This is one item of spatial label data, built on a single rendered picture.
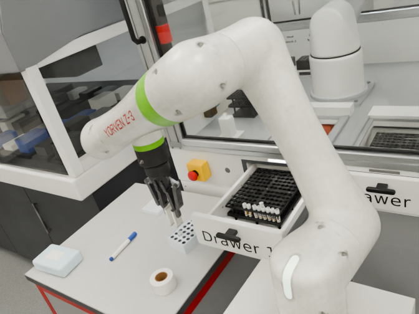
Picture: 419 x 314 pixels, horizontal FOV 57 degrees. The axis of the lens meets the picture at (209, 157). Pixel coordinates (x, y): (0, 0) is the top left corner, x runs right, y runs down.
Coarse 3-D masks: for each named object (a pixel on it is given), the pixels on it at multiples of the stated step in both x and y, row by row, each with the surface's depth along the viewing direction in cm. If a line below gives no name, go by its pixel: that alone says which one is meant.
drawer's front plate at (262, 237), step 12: (192, 216) 112; (204, 216) 110; (216, 216) 109; (204, 228) 112; (216, 228) 109; (228, 228) 106; (240, 228) 103; (252, 228) 101; (264, 228) 100; (204, 240) 115; (216, 240) 112; (228, 240) 109; (252, 240) 103; (264, 240) 101; (276, 240) 98; (240, 252) 109; (252, 252) 106; (264, 252) 103
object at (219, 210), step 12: (252, 168) 135; (276, 168) 133; (288, 168) 130; (240, 180) 129; (228, 192) 124; (216, 204) 120; (300, 204) 110; (228, 216) 123; (288, 216) 116; (300, 216) 110; (276, 228) 113; (288, 228) 104
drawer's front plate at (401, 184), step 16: (352, 176) 112; (368, 176) 109; (384, 176) 107; (400, 176) 105; (368, 192) 111; (400, 192) 106; (416, 192) 103; (384, 208) 111; (400, 208) 108; (416, 208) 106
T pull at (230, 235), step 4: (220, 232) 105; (228, 232) 104; (232, 232) 104; (236, 232) 104; (216, 236) 105; (220, 236) 104; (224, 236) 103; (228, 236) 103; (232, 236) 102; (236, 236) 102; (232, 240) 102; (236, 240) 101; (240, 240) 101
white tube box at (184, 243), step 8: (184, 224) 132; (192, 224) 131; (176, 232) 129; (184, 232) 129; (192, 232) 127; (168, 240) 127; (176, 240) 125; (184, 240) 124; (192, 240) 124; (176, 248) 126; (184, 248) 122; (192, 248) 125
